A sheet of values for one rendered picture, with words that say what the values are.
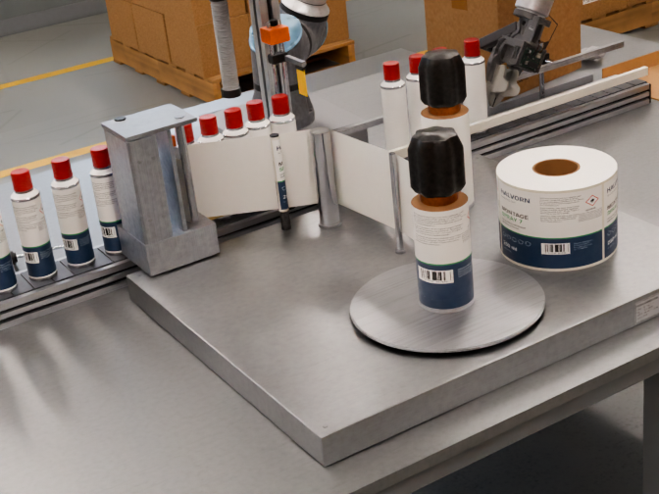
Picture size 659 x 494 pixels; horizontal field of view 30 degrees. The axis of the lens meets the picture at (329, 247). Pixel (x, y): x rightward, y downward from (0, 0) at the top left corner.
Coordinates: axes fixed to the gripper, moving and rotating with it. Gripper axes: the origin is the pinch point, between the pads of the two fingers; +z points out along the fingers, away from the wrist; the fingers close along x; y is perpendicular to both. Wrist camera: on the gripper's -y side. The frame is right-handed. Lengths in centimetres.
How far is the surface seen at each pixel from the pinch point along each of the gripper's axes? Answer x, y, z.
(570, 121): 18.7, 6.1, -1.5
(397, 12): 244, -373, -32
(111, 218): -80, 3, 43
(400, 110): -25.3, 3.2, 8.2
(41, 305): -89, 6, 61
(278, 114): -52, 2, 16
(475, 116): -5.4, 2.9, 4.4
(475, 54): -11.1, 2.5, -7.7
